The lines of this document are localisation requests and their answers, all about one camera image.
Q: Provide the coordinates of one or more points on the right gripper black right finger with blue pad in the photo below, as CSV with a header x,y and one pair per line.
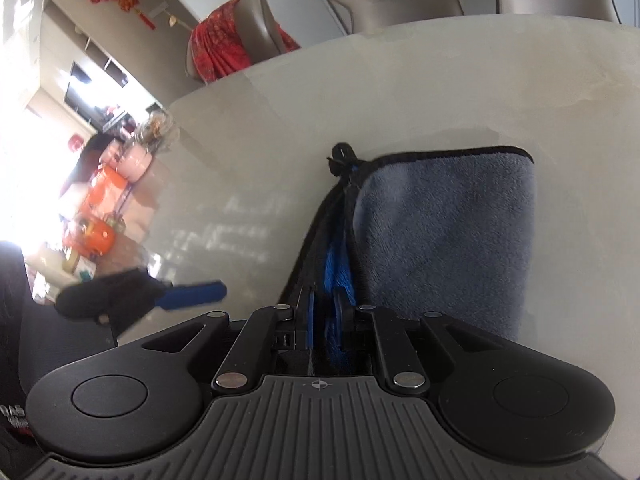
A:
x,y
499,397

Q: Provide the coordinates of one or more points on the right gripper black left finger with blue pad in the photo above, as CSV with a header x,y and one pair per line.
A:
x,y
205,392

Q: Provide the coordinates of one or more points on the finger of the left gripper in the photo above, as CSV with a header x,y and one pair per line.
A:
x,y
123,298

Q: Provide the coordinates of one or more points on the blue grey microfibre towel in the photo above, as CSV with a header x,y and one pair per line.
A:
x,y
445,231

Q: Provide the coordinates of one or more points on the orange box on table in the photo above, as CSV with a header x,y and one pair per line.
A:
x,y
91,237

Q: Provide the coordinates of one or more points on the pink round box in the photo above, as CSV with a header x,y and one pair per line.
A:
x,y
134,162

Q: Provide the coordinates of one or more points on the chair with red cloth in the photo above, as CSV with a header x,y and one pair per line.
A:
x,y
235,36

